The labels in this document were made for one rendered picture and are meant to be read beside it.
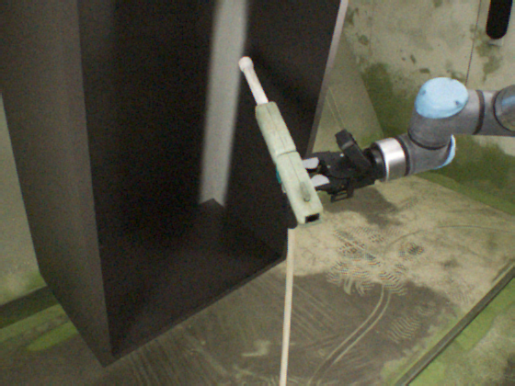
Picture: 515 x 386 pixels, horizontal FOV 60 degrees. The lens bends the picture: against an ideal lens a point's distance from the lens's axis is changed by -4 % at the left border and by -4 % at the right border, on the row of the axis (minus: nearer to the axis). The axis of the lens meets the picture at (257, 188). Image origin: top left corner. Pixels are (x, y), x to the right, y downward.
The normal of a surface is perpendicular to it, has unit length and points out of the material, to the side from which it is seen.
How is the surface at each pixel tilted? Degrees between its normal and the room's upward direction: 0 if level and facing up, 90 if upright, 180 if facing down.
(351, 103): 57
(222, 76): 102
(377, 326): 0
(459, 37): 90
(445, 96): 26
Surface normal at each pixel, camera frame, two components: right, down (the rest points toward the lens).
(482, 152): -0.76, 0.32
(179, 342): 0.00, -0.88
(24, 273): 0.55, -0.17
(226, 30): 0.67, 0.52
